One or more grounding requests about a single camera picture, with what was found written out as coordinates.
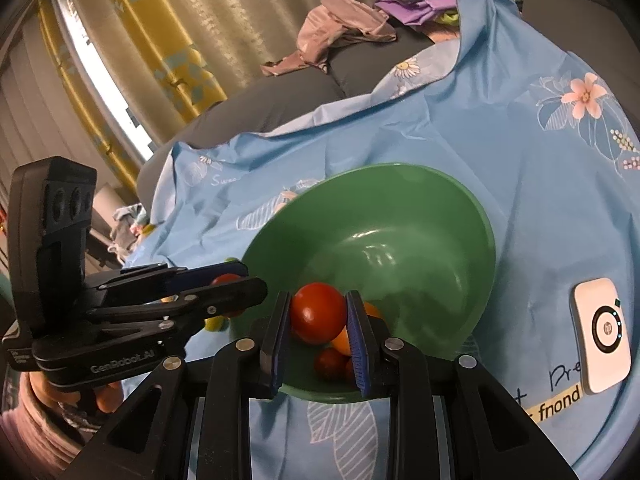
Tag yellow green tomato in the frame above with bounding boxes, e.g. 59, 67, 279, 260
204, 315, 229, 333

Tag red tomato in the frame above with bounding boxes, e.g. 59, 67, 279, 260
314, 348, 347, 384
291, 282, 347, 346
343, 359, 356, 386
210, 272, 246, 319

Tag large orange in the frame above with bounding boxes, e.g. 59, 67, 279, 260
328, 301, 384, 359

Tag red tomato front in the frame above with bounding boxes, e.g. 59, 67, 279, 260
314, 348, 347, 384

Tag person's left hand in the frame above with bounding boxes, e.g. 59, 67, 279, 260
28, 372, 124, 414

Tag clothes heap on left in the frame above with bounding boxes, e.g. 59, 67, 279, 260
107, 203, 155, 264

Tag white mobile wifi router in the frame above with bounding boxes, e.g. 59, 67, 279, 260
572, 278, 631, 394

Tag green plastic bowl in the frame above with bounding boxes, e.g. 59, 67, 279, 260
240, 161, 497, 404

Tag beige and yellow curtains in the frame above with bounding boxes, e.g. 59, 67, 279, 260
0, 0, 476, 191

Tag blue floral tablecloth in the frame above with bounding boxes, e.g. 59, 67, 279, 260
131, 0, 639, 479

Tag pink clothing pile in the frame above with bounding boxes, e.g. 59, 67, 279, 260
262, 0, 397, 76

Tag grey sofa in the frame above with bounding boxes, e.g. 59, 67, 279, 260
135, 0, 640, 206

